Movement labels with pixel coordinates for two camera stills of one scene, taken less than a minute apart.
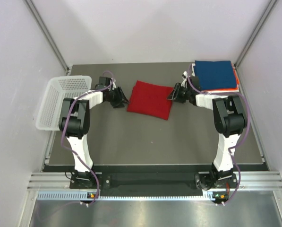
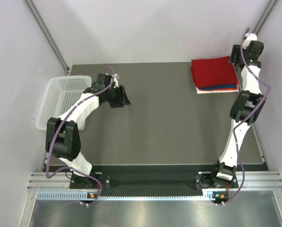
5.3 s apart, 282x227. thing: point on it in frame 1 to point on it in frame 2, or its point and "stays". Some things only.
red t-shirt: (150, 99) to (212, 72)
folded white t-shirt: (234, 90) stays
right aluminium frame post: (250, 38) stays
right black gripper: (176, 91) to (235, 50)
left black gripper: (120, 98) stays
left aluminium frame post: (31, 7) stays
